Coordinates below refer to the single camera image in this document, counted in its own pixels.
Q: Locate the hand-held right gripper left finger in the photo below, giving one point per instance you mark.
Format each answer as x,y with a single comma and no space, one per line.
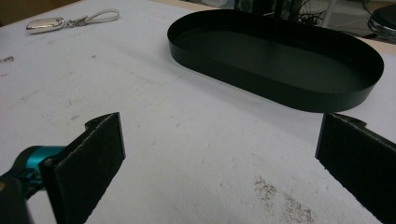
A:
84,168

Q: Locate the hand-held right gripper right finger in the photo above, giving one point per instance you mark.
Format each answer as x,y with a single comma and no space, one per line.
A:
361,161

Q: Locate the black oval tray with hanger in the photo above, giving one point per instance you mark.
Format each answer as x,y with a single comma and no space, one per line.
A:
274,62

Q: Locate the white foam mat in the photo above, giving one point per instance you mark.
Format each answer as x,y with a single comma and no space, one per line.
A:
186,140

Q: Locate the black round stool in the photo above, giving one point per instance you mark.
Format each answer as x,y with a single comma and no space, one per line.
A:
384,20

